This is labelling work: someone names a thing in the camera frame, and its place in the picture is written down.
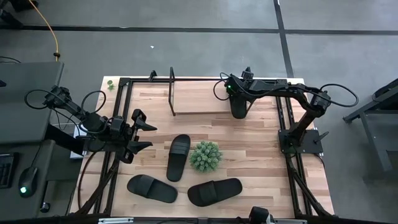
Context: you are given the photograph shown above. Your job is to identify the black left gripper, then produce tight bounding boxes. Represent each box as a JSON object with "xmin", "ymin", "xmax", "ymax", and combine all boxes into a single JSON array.
[{"xmin": 105, "ymin": 108, "xmax": 158, "ymax": 164}]

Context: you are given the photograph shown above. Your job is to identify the black rubber slide sandal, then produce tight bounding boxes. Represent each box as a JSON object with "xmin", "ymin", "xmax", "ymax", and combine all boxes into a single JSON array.
[
  {"xmin": 126, "ymin": 174, "xmax": 179, "ymax": 204},
  {"xmin": 229, "ymin": 92, "xmax": 249, "ymax": 120},
  {"xmin": 187, "ymin": 177, "xmax": 244, "ymax": 208},
  {"xmin": 165, "ymin": 134, "xmax": 192, "ymax": 183}
]

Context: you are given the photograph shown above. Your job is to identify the green artificial potted plant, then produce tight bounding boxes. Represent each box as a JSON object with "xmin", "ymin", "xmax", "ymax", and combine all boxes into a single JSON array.
[{"xmin": 188, "ymin": 140, "xmax": 223, "ymax": 174}]

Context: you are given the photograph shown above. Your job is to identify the grey desk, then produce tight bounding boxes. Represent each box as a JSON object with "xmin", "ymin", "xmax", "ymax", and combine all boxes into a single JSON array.
[{"xmin": 0, "ymin": 61, "xmax": 83, "ymax": 220}]

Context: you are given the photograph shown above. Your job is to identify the black computer mouse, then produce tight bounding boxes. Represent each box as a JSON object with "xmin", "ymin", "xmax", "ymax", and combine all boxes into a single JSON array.
[{"xmin": 17, "ymin": 166, "xmax": 39, "ymax": 198}]

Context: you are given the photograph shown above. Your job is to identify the person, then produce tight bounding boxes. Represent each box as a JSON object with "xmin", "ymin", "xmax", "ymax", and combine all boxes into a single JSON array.
[{"xmin": 248, "ymin": 206, "xmax": 277, "ymax": 224}]

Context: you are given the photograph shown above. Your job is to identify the dark grey side table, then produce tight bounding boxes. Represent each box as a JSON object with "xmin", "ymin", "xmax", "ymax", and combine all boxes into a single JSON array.
[{"xmin": 343, "ymin": 77, "xmax": 398, "ymax": 180}]

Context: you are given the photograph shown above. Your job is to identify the black keyboard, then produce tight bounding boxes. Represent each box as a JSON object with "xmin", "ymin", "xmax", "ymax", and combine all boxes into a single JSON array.
[{"xmin": 0, "ymin": 152, "xmax": 16, "ymax": 189}]

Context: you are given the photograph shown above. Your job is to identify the black stand legs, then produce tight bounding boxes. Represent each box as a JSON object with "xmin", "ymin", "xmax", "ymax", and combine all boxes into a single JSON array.
[{"xmin": 0, "ymin": 0, "xmax": 40, "ymax": 28}]

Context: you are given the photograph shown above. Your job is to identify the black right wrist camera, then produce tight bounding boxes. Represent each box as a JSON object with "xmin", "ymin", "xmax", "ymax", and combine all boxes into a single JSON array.
[{"xmin": 225, "ymin": 73, "xmax": 246, "ymax": 94}]

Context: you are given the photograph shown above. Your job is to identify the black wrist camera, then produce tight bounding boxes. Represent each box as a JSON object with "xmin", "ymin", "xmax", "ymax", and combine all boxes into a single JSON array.
[
  {"xmin": 109, "ymin": 115, "xmax": 129, "ymax": 135},
  {"xmin": 225, "ymin": 73, "xmax": 246, "ymax": 94}
]

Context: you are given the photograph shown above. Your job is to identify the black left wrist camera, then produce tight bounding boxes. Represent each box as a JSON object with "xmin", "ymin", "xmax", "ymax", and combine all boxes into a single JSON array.
[{"xmin": 109, "ymin": 115, "xmax": 129, "ymax": 135}]

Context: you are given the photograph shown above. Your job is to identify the black camera cable loop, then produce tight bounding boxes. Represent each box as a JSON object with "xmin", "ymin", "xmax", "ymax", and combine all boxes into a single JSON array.
[
  {"xmin": 213, "ymin": 72, "xmax": 233, "ymax": 102},
  {"xmin": 80, "ymin": 90, "xmax": 107, "ymax": 115}
]

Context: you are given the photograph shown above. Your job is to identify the black aluminium table frame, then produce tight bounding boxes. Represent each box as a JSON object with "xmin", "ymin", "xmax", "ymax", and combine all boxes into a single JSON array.
[{"xmin": 70, "ymin": 76, "xmax": 336, "ymax": 224}]

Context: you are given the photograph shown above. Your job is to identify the wooden shelf with black frame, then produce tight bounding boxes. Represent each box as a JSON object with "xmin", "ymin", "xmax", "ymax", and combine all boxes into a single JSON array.
[{"xmin": 167, "ymin": 65, "xmax": 257, "ymax": 118}]

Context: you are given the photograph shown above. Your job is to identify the silver metal bracket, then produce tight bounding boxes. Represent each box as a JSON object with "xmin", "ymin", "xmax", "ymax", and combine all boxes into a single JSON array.
[
  {"xmin": 98, "ymin": 217, "xmax": 135, "ymax": 224},
  {"xmin": 271, "ymin": 218, "xmax": 308, "ymax": 224}
]

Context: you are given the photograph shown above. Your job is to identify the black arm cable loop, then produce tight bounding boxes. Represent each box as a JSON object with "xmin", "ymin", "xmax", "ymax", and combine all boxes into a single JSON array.
[
  {"xmin": 24, "ymin": 89, "xmax": 63, "ymax": 110},
  {"xmin": 319, "ymin": 83, "xmax": 359, "ymax": 108}
]

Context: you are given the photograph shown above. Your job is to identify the yellow cable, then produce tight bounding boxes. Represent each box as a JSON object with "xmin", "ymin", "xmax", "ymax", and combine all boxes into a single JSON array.
[{"xmin": 29, "ymin": 0, "xmax": 61, "ymax": 62}]

